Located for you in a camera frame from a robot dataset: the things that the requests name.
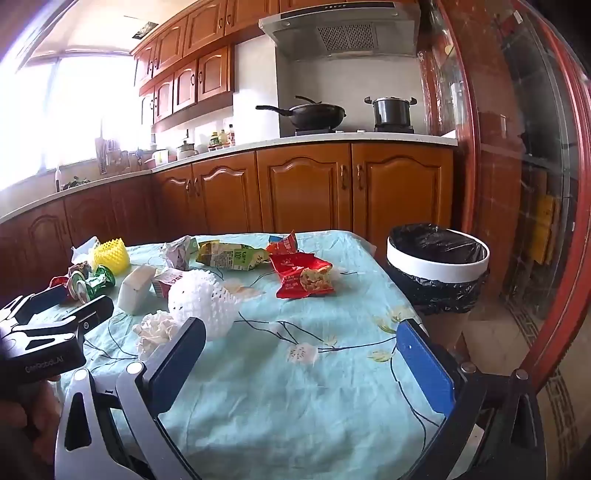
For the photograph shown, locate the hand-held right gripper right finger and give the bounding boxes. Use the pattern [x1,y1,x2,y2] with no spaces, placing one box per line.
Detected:
[396,318,548,480]

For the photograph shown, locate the red white candy wrapper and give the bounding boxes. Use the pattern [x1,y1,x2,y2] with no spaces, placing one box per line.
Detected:
[68,261,92,304]

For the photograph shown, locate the white plastic bag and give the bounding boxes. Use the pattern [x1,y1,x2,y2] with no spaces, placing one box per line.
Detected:
[71,237,100,266]

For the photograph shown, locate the yellow foam fruit net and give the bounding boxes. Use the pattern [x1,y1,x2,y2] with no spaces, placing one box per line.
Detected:
[91,237,131,277]

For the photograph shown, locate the gas stove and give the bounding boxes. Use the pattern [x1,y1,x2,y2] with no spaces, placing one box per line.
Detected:
[293,124,416,136]

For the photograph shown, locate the crumpled grey paper wrapper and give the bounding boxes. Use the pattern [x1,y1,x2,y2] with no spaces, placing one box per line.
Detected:
[161,235,199,271]

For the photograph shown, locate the black cooking pot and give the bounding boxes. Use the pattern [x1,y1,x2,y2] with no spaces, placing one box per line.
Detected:
[364,96,417,127]

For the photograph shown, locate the red snack packet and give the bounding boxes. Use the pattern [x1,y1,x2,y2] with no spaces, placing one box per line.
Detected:
[269,251,334,300]

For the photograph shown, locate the small red torn packet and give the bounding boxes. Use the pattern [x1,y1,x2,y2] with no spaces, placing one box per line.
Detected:
[266,231,300,254]

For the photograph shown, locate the black trash bag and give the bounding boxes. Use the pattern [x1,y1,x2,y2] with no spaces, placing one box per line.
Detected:
[387,223,490,317]

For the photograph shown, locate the small red white carton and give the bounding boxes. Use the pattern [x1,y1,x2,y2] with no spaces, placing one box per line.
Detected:
[151,269,185,300]

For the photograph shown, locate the floral light blue tablecloth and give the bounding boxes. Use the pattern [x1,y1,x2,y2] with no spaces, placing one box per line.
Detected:
[46,230,455,480]

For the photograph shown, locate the white paper box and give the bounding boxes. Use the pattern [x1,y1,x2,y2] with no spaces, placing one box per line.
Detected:
[117,264,157,316]

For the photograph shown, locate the black wok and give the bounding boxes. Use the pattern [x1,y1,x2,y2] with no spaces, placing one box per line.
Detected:
[255,95,347,131]

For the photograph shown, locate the green milk carton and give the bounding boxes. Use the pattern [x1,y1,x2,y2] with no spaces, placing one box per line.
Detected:
[217,247,271,273]

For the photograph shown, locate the crumpled white tissue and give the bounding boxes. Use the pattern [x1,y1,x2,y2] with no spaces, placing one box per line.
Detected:
[133,311,183,361]

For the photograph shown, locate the kitchen window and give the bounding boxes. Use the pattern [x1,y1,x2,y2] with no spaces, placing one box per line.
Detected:
[0,46,144,190]

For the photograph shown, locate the red framed glass door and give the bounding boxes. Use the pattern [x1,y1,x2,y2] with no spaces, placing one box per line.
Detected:
[418,0,591,379]

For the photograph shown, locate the person's left hand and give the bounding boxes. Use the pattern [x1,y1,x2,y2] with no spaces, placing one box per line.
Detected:
[0,376,63,467]

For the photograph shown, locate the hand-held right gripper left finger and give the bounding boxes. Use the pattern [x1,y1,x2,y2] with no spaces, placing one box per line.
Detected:
[54,318,207,480]

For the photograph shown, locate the knife rack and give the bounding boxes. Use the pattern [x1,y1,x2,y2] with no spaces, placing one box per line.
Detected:
[95,137,125,176]

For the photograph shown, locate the white round trash bin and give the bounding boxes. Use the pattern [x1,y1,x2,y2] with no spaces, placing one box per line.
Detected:
[385,223,491,317]

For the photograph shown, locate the wooden wall cabinets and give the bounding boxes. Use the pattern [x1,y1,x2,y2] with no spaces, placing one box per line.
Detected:
[131,0,305,123]

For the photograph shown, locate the steel range hood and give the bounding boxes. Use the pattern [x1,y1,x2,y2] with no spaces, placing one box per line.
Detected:
[259,1,422,61]

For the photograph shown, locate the white kitchen countertop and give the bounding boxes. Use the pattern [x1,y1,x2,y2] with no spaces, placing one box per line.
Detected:
[0,131,459,222]

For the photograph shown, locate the yellow crate behind glass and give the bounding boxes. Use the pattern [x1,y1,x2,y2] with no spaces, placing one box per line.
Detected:
[529,194,557,266]

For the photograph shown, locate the white foam fruit net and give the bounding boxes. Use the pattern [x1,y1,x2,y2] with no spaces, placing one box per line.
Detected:
[167,270,243,341]

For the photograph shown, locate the green foil candy wrapper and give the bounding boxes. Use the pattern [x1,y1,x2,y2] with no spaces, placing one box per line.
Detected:
[88,266,116,298]

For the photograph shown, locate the wooden base cabinets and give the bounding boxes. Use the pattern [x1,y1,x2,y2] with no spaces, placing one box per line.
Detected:
[0,142,455,296]

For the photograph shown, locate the yellow snack packet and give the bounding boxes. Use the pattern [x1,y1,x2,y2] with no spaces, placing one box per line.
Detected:
[198,240,238,266]

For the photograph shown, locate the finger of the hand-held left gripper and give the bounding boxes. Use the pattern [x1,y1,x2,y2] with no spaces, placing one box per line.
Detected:
[0,285,70,324]
[9,295,115,342]

